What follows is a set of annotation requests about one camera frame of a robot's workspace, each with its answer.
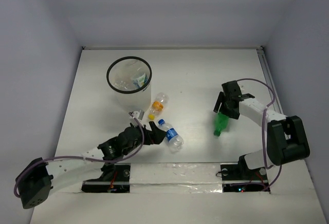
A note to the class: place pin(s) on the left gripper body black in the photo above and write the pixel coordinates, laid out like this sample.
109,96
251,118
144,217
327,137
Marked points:
146,133

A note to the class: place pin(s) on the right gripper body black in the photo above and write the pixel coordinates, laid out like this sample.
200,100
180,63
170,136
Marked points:
224,107

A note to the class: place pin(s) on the green plastic bottle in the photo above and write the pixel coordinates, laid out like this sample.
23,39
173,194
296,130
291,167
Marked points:
220,123

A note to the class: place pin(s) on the blue label bottle blue cap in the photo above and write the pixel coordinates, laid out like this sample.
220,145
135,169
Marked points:
174,140

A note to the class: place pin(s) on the orange label bottle yellow cap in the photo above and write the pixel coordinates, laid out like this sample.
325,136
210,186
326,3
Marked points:
157,107

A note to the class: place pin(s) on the clear bottle green white label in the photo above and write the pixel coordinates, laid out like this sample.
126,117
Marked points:
139,79

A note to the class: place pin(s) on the clear plastic bottle unlabeled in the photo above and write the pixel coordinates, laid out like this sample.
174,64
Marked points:
125,70

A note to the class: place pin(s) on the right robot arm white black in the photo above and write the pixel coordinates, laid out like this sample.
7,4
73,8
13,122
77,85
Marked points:
283,137

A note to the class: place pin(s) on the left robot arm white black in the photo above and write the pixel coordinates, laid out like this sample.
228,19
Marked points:
42,177

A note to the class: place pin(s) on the white cylindrical bin black rim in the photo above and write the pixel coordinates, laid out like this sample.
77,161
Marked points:
135,99

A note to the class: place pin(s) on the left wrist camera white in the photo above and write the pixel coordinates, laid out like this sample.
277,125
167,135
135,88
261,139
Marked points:
137,114

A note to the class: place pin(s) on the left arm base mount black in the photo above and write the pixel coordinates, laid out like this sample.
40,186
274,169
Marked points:
115,178

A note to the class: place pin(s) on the aluminium rail right edge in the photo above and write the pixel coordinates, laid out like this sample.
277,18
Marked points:
273,93

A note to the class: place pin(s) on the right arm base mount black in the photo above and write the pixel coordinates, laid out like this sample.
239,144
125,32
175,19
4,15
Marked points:
238,178

